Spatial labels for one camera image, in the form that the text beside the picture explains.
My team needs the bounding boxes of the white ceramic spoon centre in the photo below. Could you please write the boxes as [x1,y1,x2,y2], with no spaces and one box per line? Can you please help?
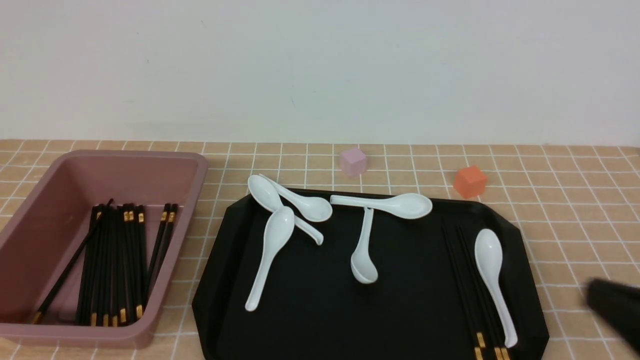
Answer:
[350,207,378,285]

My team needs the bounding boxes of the diagonal black chopstick in bin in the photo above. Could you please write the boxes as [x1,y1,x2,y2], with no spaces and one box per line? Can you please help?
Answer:
[30,198,114,325]

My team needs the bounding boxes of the white ceramic spoon crossed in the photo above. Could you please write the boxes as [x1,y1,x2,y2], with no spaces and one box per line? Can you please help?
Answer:
[247,175,324,246]

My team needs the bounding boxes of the black plastic tray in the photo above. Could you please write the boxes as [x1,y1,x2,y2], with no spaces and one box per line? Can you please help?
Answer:
[192,194,550,360]

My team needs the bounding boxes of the white ceramic spoon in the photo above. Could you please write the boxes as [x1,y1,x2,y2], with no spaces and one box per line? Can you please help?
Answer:
[474,228,518,349]
[330,193,434,220]
[350,207,378,285]
[259,173,333,223]
[245,206,295,312]

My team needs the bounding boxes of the pink cube block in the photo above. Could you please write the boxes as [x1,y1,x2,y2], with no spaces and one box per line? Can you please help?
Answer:
[339,146,368,178]

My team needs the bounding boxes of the orange cube block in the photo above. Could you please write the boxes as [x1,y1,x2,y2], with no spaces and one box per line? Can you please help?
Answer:
[453,165,489,199]

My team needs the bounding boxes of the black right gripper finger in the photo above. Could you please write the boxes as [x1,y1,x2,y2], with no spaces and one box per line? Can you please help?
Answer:
[585,278,640,353]

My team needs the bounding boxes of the pink plastic bin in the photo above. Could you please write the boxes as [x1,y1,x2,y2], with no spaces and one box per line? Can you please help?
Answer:
[0,150,208,349]

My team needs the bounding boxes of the white ceramic spoon top right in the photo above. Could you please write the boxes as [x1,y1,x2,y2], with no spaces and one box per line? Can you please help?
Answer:
[330,193,434,220]

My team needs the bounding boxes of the white ceramic spoon far left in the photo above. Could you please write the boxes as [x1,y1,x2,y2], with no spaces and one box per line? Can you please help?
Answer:
[245,206,295,312]

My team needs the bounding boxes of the white ceramic spoon top left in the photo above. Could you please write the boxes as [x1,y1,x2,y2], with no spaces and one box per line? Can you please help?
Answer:
[259,173,333,223]

